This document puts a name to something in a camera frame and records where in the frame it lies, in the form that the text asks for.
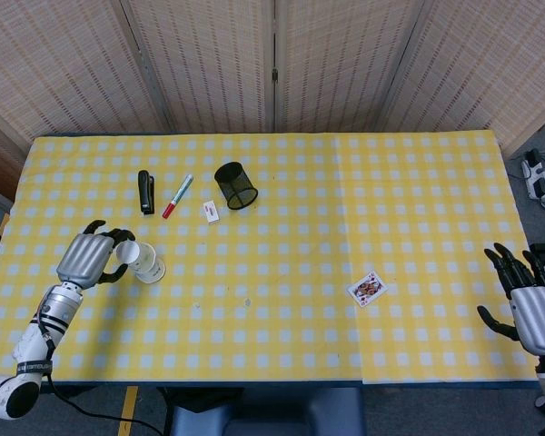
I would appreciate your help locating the queen of diamonds playing card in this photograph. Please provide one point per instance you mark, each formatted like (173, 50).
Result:
(367, 289)

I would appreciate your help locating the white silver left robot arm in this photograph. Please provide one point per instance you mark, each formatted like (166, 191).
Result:
(32, 345)

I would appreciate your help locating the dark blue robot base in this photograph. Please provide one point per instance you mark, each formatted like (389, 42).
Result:
(263, 409)

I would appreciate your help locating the green white marker red cap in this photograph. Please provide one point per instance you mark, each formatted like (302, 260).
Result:
(178, 196)

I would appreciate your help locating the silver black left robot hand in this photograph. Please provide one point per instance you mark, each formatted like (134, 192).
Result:
(84, 259)

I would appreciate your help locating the yellow white checked tablecloth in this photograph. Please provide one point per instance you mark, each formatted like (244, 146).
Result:
(254, 263)
(436, 218)

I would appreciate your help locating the metal screen hinge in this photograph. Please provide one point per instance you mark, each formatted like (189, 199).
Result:
(274, 74)

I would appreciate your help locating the white paper cup floral print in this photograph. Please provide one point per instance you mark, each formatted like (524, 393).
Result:
(136, 256)
(156, 272)

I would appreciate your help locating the black stapler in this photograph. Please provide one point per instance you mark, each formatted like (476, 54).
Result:
(145, 193)

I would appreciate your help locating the woven folding screen panel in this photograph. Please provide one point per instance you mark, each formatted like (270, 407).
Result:
(209, 59)
(345, 59)
(490, 59)
(63, 59)

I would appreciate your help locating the small white eraser box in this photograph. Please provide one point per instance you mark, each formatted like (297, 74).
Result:
(211, 212)

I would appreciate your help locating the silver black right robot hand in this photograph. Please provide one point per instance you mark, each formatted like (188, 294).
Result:
(538, 318)

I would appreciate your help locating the black mesh pen holder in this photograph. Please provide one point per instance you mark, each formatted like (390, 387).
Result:
(236, 186)

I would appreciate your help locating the white power strip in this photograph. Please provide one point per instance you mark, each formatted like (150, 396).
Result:
(537, 177)

